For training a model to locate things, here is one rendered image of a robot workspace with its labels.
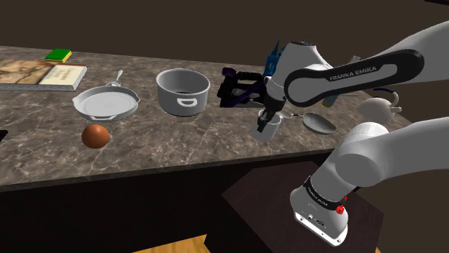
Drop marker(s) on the grey ladle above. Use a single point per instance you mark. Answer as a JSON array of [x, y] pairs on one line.
[[319, 123]]

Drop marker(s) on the grey cooking pot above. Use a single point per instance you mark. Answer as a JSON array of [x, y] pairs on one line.
[[182, 101]]

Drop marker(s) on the brown egg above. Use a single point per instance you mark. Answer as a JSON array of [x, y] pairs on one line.
[[95, 136]]

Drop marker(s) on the white teapot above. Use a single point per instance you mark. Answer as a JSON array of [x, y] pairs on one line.
[[373, 108]]

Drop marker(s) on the white frying pan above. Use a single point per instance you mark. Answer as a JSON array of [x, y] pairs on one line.
[[105, 104]]

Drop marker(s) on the black object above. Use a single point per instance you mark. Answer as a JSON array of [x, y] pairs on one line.
[[2, 135]]

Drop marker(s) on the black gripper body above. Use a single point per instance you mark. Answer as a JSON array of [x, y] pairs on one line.
[[273, 105]]

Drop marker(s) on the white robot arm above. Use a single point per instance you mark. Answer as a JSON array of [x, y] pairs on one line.
[[354, 164]]

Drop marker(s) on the blue and yellow object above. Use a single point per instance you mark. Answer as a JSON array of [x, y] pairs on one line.
[[329, 102]]

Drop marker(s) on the small silver spoon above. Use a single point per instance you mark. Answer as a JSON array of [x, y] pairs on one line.
[[115, 81]]

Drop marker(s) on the white mug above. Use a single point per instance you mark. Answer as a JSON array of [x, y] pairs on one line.
[[272, 131]]

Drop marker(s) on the dark robot stand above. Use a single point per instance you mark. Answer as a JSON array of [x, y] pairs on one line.
[[266, 210]]

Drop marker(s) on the book with pale cover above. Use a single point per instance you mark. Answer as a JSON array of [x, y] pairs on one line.
[[59, 75]]

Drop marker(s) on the green and yellow sponge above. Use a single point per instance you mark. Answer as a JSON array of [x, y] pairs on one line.
[[58, 54]]

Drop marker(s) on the blue spiky object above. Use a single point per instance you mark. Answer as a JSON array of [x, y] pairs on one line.
[[272, 61]]

